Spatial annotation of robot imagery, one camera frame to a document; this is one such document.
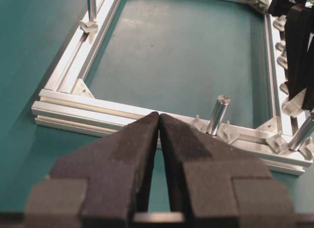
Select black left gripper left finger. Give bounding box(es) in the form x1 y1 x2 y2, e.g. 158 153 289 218
25 112 159 228

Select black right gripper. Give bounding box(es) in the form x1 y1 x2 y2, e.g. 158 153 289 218
267 0 313 100

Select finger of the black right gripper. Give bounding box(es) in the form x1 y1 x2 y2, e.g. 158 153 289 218
302 38 314 110

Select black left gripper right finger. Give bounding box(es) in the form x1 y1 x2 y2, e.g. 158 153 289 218
159 114 294 228

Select metal pin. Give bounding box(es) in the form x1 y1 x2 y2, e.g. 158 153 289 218
289 112 314 151
275 40 286 52
207 94 231 136
277 56 288 70
87 0 97 22
281 89 306 118
279 83 289 95

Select metal pin left lower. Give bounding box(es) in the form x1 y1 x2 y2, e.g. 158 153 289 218
289 112 314 151

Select metal pin left upper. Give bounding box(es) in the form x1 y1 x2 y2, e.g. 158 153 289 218
207 94 231 136

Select metal pin top left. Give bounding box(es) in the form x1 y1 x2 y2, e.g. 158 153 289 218
87 0 97 22

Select aluminium extrusion frame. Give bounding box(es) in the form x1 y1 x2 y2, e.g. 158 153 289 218
31 0 314 175

